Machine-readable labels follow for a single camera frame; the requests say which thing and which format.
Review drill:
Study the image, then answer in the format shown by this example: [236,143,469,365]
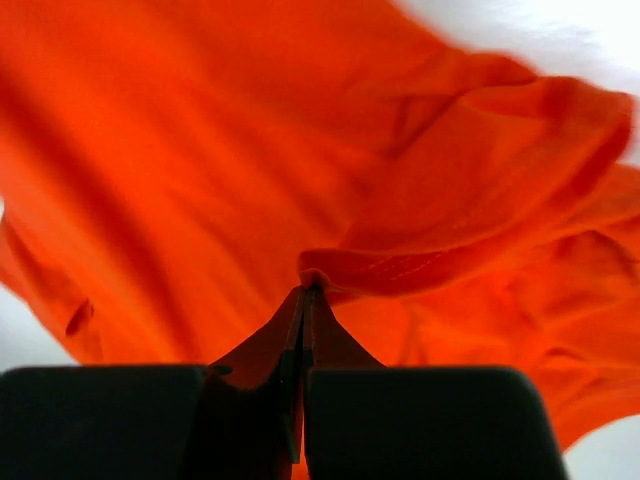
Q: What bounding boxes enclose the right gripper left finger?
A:
[1,287,305,479]

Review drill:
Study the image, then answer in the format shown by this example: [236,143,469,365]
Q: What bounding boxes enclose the orange t shirt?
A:
[1,1,639,454]

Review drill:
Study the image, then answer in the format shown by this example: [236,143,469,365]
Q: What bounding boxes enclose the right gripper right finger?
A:
[302,287,568,479]

